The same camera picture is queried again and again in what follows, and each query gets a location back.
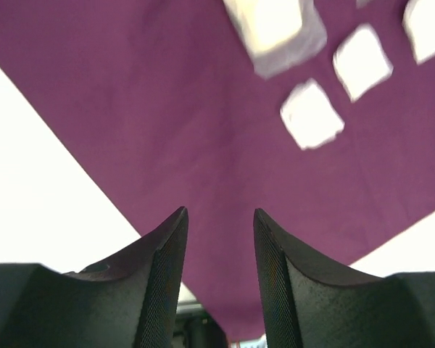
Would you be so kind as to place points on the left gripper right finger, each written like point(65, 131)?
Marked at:
point(311, 300)

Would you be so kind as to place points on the gauze packet left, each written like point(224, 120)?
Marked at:
point(277, 35)

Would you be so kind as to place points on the white cotton pad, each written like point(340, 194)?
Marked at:
point(419, 24)
point(309, 116)
point(360, 63)

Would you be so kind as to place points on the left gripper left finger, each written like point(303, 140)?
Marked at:
point(128, 299)

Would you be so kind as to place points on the purple cloth mat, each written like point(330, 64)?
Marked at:
point(159, 103)

